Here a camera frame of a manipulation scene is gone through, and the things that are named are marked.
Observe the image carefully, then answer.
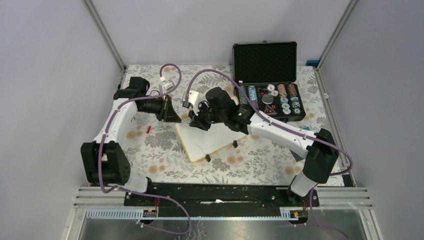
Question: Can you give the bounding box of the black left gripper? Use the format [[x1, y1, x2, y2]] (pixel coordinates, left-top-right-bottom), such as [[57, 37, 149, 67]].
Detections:
[[138, 93, 181, 122]]

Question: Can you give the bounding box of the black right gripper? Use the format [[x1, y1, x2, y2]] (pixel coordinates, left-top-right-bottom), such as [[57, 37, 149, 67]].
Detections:
[[188, 100, 227, 132]]

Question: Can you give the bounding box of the yellow framed whiteboard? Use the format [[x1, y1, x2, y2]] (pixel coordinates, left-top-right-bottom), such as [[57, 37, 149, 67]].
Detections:
[[174, 117, 247, 163]]

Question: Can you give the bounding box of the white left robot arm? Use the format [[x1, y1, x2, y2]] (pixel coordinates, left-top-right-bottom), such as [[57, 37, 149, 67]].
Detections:
[[80, 76, 182, 206]]

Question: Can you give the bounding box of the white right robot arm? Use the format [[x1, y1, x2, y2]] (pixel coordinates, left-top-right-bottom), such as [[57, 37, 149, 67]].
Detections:
[[183, 87, 339, 206]]

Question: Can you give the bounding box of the floral patterned table mat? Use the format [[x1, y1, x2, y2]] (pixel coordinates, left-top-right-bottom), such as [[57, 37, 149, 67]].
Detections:
[[94, 64, 345, 186]]

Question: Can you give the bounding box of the blue purple poker chip stack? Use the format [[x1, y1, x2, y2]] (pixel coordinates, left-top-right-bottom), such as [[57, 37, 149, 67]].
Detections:
[[247, 85, 258, 104]]

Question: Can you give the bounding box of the black poker chip case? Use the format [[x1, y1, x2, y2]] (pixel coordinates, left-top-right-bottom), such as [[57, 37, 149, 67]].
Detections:
[[232, 41, 306, 123]]

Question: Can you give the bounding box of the grey lego baseplate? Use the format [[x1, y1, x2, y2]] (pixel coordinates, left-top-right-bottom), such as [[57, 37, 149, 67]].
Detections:
[[290, 150, 304, 163]]

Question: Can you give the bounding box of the blue box in corner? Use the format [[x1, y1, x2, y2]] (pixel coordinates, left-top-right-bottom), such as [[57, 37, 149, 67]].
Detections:
[[305, 60, 320, 68]]

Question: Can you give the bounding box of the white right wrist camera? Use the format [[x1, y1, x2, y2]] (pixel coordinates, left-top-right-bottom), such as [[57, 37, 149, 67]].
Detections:
[[182, 90, 201, 114]]

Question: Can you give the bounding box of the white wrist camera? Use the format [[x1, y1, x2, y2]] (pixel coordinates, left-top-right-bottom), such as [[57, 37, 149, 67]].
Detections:
[[158, 76, 175, 97], [182, 90, 201, 114]]

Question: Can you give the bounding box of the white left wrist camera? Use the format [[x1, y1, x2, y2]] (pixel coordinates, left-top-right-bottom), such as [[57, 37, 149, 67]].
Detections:
[[158, 76, 175, 97]]

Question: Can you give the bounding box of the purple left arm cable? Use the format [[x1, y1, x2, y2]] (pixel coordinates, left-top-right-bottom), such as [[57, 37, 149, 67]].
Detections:
[[97, 63, 193, 236]]

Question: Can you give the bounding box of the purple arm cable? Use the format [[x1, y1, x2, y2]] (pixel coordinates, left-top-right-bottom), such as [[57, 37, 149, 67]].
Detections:
[[186, 68, 355, 240], [97, 63, 193, 236]]

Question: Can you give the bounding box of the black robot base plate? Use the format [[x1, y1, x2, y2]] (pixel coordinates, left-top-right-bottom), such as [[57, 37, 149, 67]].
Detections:
[[124, 182, 320, 218]]

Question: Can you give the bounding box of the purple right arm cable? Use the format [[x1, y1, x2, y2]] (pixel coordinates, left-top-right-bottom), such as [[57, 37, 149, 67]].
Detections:
[[186, 68, 355, 240]]

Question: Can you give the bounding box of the aluminium frame rail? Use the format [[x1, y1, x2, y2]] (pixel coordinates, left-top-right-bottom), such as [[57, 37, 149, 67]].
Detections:
[[74, 187, 375, 221]]

